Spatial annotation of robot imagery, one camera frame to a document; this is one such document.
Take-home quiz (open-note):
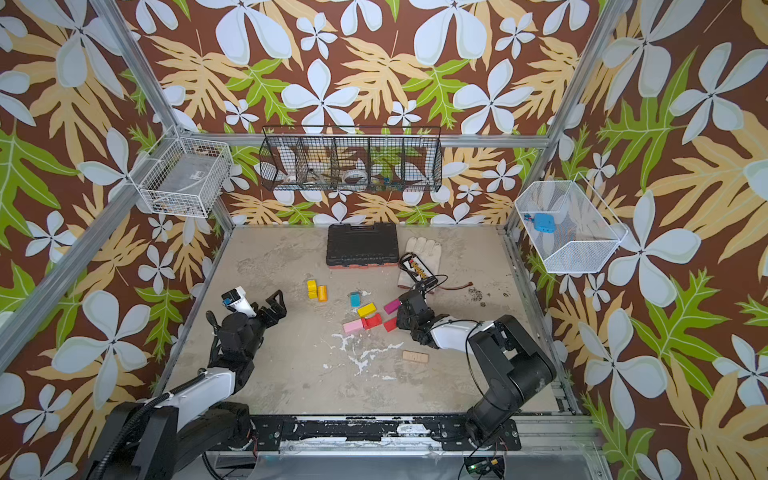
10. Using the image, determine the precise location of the natural wood block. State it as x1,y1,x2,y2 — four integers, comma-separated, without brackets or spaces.
402,350,429,364

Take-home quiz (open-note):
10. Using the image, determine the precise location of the red arch block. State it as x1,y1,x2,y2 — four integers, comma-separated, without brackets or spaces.
362,313,383,330

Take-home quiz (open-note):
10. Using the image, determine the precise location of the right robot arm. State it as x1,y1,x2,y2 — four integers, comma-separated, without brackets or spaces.
395,289,556,448

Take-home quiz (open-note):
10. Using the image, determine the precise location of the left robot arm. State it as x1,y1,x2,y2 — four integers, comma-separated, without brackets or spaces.
82,287,287,479

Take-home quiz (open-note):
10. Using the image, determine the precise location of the magenta block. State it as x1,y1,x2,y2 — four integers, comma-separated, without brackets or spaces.
384,299,401,315

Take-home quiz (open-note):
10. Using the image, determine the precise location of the red rectangular block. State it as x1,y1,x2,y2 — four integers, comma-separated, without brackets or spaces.
383,318,398,332

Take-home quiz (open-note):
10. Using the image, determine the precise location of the yellow arch block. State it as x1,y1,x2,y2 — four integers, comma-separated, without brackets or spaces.
306,280,318,299

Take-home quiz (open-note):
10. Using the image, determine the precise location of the yellow rectangular block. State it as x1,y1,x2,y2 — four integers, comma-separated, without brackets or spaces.
357,303,377,318

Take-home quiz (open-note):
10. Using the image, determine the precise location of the pink block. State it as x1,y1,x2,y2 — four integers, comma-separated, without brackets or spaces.
343,319,365,334

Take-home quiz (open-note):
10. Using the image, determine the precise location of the black battery holder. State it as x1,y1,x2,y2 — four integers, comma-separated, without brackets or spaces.
398,254,438,290

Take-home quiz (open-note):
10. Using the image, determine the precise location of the beige work glove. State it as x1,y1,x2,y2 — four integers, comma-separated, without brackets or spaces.
405,237,442,276

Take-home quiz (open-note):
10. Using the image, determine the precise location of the black tool case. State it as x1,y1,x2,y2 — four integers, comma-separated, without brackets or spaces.
326,222,400,268

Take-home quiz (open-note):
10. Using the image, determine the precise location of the blue object in basket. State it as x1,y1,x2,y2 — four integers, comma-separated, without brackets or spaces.
532,213,557,234

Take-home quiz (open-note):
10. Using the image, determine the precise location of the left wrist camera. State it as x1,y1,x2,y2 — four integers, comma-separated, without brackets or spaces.
221,286,256,318

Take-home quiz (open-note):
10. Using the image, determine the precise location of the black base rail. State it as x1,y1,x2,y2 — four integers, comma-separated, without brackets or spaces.
250,413,522,452

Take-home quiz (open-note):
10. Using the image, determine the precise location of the black wire basket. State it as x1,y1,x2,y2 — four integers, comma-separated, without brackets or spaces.
256,125,444,193

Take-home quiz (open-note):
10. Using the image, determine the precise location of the white wire basket left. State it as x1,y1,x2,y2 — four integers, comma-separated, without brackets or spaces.
130,127,233,218

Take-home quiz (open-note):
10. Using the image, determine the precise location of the white wire basket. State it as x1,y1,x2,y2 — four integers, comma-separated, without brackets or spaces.
130,127,233,218
515,174,629,276

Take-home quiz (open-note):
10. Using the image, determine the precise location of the white wire basket right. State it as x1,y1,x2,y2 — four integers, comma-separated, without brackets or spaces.
515,174,629,276

